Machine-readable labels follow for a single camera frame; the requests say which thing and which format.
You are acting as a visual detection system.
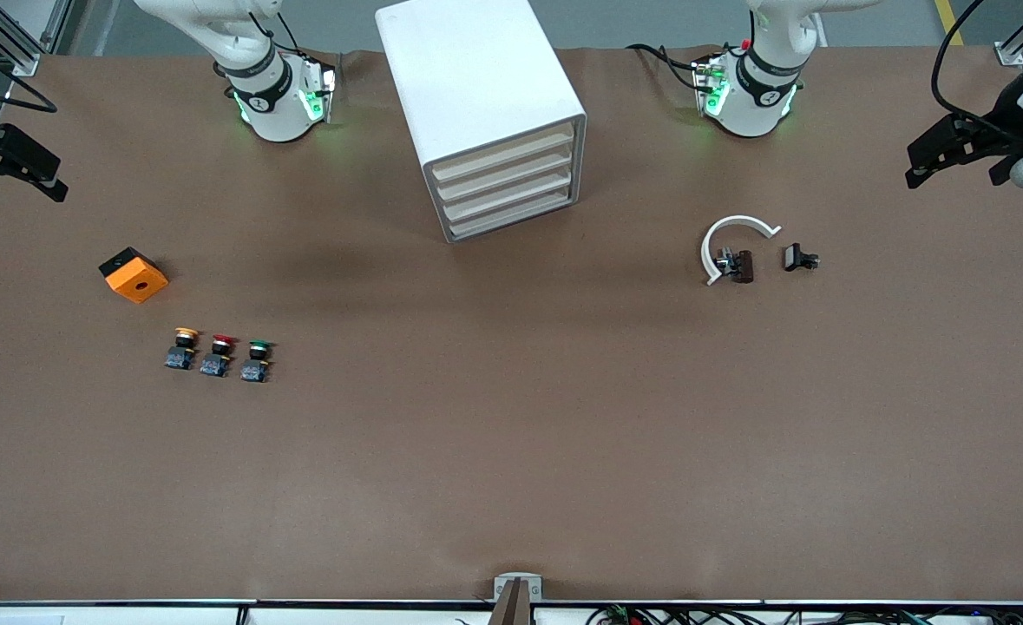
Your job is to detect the green push button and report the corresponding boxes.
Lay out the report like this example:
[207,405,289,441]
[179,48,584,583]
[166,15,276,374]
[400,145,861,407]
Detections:
[240,339,276,384]

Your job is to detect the yellow push button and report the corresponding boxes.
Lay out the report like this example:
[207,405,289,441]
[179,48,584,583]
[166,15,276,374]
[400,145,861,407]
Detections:
[164,326,201,371]

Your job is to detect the red push button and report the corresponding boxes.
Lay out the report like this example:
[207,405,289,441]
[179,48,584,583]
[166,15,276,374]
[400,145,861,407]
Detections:
[199,334,239,378]

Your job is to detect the orange box with hole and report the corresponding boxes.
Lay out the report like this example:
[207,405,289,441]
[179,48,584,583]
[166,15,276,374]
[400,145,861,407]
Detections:
[99,247,169,305]

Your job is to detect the white curved plastic clamp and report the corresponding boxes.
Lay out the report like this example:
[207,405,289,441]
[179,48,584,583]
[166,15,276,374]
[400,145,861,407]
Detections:
[700,214,783,287]

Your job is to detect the brown table mat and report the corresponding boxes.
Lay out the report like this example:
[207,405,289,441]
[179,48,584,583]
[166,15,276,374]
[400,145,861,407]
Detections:
[0,45,1023,604]

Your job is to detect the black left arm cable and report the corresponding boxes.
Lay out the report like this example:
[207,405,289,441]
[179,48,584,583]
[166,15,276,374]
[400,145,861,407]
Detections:
[931,0,1011,122]

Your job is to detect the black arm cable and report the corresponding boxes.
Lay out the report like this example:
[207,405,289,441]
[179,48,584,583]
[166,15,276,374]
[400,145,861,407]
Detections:
[931,0,1011,122]
[0,33,58,114]

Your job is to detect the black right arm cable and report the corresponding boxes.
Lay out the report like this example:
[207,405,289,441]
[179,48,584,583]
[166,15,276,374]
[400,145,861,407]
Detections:
[0,33,58,114]

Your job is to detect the black base cable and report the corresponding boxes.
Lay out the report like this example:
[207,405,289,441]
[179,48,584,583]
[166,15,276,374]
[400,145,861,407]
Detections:
[626,42,708,92]

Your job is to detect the metal table edge bracket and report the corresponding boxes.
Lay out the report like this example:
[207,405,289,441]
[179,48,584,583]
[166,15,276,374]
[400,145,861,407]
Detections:
[492,573,544,625]

